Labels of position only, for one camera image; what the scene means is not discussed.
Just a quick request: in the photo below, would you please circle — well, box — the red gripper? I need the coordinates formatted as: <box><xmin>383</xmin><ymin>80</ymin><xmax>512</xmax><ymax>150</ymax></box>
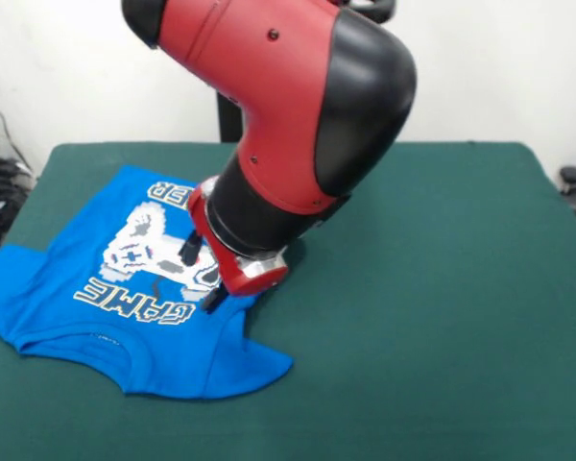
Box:
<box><xmin>179</xmin><ymin>184</ymin><xmax>289</xmax><ymax>316</ymax></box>

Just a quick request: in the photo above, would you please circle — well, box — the blue shirt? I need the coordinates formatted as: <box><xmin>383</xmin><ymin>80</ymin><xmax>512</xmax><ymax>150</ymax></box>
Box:
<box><xmin>0</xmin><ymin>164</ymin><xmax>295</xmax><ymax>400</ymax></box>

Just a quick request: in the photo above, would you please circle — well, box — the dark green table cloth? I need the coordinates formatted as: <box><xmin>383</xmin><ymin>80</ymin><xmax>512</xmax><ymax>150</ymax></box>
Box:
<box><xmin>0</xmin><ymin>140</ymin><xmax>576</xmax><ymax>461</ymax></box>

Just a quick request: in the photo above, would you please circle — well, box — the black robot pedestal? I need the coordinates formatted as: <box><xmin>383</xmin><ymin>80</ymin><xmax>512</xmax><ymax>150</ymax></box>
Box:
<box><xmin>215</xmin><ymin>0</ymin><xmax>397</xmax><ymax>143</ymax></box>

